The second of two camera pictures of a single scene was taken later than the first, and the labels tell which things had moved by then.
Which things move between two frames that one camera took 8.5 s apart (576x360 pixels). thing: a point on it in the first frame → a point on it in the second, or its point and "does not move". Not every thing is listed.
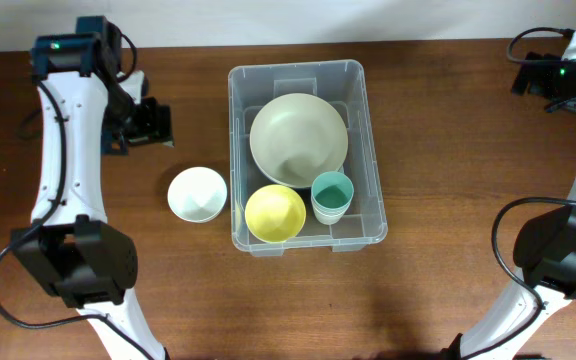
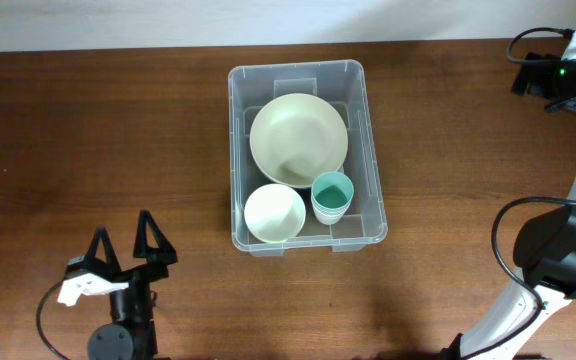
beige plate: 295,137 does not move
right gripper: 539,86 does not move
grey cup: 331,213 does not move
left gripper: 157,124 → 159,257
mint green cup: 332,190 does not move
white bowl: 197,194 → 274,213
